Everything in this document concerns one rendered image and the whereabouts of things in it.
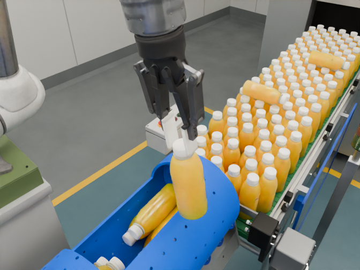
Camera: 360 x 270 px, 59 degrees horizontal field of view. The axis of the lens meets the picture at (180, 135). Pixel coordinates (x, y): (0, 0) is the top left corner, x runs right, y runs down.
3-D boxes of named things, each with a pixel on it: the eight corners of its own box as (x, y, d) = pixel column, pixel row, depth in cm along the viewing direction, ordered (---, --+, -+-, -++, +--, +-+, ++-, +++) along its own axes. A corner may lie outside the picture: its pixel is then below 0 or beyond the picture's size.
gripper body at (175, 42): (120, 34, 47) (135, 88, 53) (163, 39, 43) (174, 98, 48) (153, 16, 52) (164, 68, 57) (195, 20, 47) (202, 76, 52)
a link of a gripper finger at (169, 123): (164, 121, 57) (160, 120, 58) (170, 150, 61) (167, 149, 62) (174, 112, 59) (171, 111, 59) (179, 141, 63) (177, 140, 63)
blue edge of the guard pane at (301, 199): (265, 269, 145) (290, 197, 114) (320, 168, 196) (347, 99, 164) (276, 275, 143) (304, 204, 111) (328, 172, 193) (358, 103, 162)
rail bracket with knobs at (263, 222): (240, 240, 106) (244, 222, 100) (250, 225, 111) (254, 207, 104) (268, 256, 102) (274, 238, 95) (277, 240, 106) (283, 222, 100)
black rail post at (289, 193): (280, 209, 116) (284, 195, 111) (283, 203, 118) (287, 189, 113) (286, 212, 115) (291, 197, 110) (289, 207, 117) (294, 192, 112)
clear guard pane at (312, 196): (276, 272, 143) (302, 203, 113) (327, 171, 193) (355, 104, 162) (277, 272, 143) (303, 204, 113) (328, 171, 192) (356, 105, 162)
